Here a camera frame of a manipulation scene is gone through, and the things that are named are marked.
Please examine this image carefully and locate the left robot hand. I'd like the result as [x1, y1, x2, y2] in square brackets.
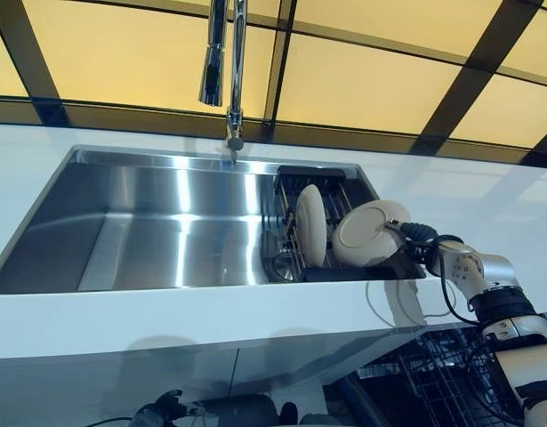
[133, 389, 198, 427]

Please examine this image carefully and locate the steel sink drain strainer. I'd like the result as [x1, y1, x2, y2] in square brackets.
[270, 251, 297, 282]

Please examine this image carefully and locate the white glossy cabinet front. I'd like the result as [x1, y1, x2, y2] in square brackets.
[0, 328, 416, 427]

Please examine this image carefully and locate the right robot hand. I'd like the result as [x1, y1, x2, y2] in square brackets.
[382, 219, 438, 246]

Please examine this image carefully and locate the black sink dish rack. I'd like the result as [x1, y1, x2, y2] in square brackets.
[261, 164, 428, 284]

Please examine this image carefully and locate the dishwasher wire rack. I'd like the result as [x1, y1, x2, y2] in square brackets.
[357, 324, 547, 427]

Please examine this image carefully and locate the grey robot body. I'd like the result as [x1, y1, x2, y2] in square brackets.
[201, 393, 327, 427]

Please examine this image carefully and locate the chrome kitchen faucet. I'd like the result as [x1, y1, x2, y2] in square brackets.
[197, 0, 250, 164]

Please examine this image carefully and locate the dark window frame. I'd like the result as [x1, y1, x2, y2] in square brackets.
[0, 0, 547, 168]

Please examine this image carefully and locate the stainless steel sink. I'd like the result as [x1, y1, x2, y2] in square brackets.
[0, 144, 429, 297]

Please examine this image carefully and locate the beige ceramic plate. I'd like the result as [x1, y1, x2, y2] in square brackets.
[332, 199, 412, 269]
[295, 184, 329, 268]

